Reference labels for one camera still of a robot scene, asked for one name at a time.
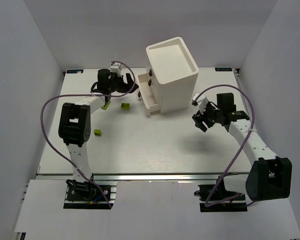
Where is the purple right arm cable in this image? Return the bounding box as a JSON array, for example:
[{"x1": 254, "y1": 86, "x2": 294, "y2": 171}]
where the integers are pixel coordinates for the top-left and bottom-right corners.
[{"x1": 196, "y1": 84, "x2": 255, "y2": 208}]

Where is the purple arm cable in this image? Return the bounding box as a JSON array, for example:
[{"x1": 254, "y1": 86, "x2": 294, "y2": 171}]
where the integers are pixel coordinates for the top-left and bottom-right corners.
[
  {"x1": 40, "y1": 60, "x2": 137, "y2": 210},
  {"x1": 196, "y1": 84, "x2": 255, "y2": 208}
]

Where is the blue left corner label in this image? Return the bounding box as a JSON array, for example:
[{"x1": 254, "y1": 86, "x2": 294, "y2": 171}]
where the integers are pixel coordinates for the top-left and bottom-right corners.
[{"x1": 66, "y1": 69, "x2": 84, "y2": 74}]

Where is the blue corner label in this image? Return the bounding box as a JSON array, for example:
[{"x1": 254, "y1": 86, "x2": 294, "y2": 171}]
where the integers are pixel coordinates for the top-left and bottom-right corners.
[
  {"x1": 214, "y1": 67, "x2": 233, "y2": 72},
  {"x1": 66, "y1": 69, "x2": 84, "y2": 74}
]

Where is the lime 2x2 lego brick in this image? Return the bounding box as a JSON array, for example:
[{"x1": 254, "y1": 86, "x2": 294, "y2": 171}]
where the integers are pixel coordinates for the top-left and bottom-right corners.
[{"x1": 120, "y1": 102, "x2": 130, "y2": 110}]

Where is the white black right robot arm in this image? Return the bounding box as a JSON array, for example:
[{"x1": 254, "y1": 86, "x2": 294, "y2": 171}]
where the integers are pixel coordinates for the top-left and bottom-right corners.
[{"x1": 192, "y1": 93, "x2": 292, "y2": 202}]

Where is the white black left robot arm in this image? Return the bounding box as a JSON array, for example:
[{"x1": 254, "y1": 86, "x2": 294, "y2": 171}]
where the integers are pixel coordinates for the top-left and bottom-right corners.
[{"x1": 58, "y1": 67, "x2": 138, "y2": 183}]

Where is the small lime lego brick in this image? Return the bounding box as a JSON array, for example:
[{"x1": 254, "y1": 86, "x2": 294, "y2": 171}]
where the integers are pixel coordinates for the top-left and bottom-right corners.
[{"x1": 93, "y1": 129, "x2": 102, "y2": 137}]

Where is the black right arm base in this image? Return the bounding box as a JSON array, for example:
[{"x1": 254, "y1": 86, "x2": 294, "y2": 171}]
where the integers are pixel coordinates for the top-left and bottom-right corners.
[{"x1": 193, "y1": 184, "x2": 248, "y2": 213}]

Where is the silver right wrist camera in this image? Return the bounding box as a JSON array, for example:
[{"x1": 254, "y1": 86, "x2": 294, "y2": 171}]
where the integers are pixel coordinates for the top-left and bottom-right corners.
[{"x1": 191, "y1": 93, "x2": 209, "y2": 112}]

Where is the blue right corner label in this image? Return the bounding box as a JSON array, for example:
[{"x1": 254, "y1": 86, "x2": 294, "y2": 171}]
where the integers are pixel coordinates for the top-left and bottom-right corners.
[{"x1": 214, "y1": 67, "x2": 233, "y2": 72}]

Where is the white drawer cabinet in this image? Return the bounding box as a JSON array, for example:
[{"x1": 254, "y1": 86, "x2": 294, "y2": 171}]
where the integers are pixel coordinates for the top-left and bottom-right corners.
[{"x1": 146, "y1": 37, "x2": 199, "y2": 114}]

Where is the lime 2x4 lego brick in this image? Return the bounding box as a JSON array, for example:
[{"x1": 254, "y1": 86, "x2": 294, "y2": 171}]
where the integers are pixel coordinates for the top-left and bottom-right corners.
[{"x1": 101, "y1": 101, "x2": 111, "y2": 110}]

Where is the white bottom drawer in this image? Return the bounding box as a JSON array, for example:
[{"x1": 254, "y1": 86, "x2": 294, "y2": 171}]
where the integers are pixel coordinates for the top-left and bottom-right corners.
[{"x1": 137, "y1": 73, "x2": 160, "y2": 117}]

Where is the aluminium table frame rail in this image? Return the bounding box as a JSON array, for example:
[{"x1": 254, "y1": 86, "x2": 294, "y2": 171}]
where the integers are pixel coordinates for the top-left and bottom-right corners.
[{"x1": 233, "y1": 68, "x2": 275, "y2": 182}]

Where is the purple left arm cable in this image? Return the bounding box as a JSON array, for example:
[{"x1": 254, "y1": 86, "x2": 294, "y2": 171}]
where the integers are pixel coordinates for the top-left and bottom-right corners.
[{"x1": 40, "y1": 60, "x2": 137, "y2": 210}]

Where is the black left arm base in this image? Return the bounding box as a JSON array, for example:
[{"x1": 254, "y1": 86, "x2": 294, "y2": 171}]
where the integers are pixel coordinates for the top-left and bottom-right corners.
[{"x1": 63, "y1": 179, "x2": 116, "y2": 210}]

